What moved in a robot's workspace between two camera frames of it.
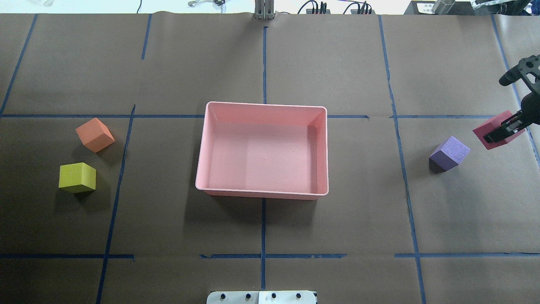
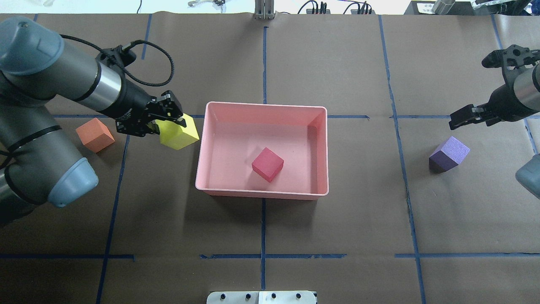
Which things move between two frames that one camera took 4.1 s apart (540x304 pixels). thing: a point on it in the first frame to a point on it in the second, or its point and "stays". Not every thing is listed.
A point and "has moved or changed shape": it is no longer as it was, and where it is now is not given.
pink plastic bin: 265,150 stays
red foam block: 480,131 to 268,164
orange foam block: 94,135 stays
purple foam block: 450,154 stays
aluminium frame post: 264,9 stays
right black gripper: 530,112 to 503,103
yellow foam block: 77,177 has moved or changed shape
